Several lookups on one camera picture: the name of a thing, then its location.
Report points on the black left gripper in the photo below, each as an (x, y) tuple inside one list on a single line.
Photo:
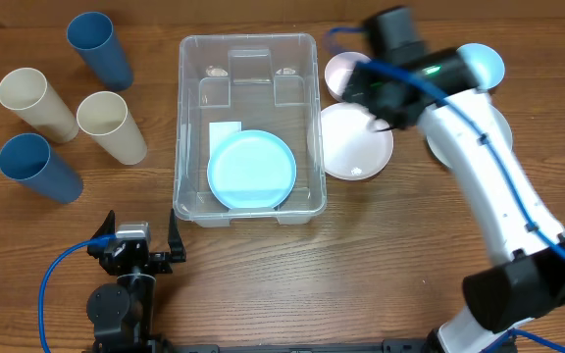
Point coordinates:
[(176, 245)]

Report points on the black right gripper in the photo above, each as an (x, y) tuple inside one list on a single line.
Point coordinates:
[(393, 116)]

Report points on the pink plate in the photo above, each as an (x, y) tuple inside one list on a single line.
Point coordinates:
[(355, 147)]

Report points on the pink bowl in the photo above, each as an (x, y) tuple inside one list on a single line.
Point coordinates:
[(338, 70)]

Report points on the light blue bowl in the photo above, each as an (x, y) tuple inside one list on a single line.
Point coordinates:
[(485, 63)]

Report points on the grey plate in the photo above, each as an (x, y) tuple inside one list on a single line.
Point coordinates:
[(501, 123)]

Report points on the light blue plate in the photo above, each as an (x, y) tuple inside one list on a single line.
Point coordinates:
[(252, 169)]

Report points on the beige cup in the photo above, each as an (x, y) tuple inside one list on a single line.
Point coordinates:
[(105, 116), (27, 93)]

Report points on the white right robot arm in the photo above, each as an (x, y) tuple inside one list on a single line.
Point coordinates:
[(441, 94)]

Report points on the clear plastic storage bin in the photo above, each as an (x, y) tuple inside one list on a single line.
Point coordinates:
[(267, 82)]

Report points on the white label in bin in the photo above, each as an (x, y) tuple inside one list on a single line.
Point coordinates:
[(219, 132)]

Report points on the dark blue cup front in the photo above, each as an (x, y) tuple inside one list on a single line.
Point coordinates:
[(30, 160)]

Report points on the dark blue cup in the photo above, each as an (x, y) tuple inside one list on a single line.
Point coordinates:
[(93, 36), (30, 160)]

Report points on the dark blue cup rear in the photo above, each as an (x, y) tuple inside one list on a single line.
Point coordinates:
[(93, 36)]

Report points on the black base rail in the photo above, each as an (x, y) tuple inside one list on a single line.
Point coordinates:
[(386, 346)]

